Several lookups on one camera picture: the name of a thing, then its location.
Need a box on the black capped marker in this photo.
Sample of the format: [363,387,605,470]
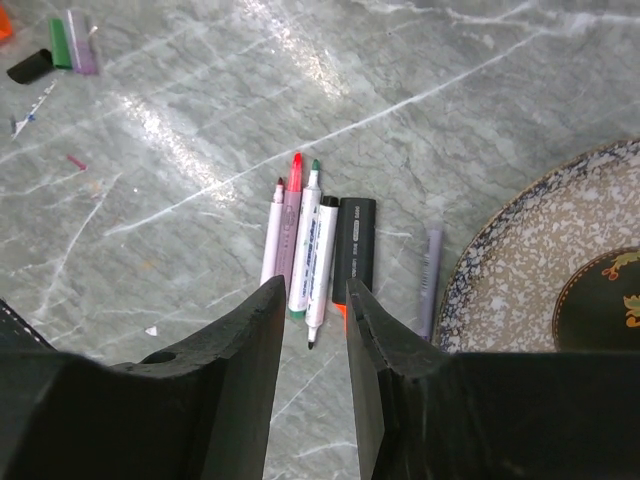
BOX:
[305,196,340,350]

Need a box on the pink highlighter cap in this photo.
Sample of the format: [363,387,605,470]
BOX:
[63,9,98,75]

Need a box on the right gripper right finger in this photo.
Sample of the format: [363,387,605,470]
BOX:
[346,279,639,479]

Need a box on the speckled grey plate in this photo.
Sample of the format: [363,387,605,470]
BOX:
[436,140,639,353]

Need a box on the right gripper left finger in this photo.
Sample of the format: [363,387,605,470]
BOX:
[1,277,285,479]

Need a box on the black marker cap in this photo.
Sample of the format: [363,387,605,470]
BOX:
[6,49,54,85]

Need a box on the pink highlighter pen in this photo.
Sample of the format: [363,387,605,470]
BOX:
[275,152,303,294]

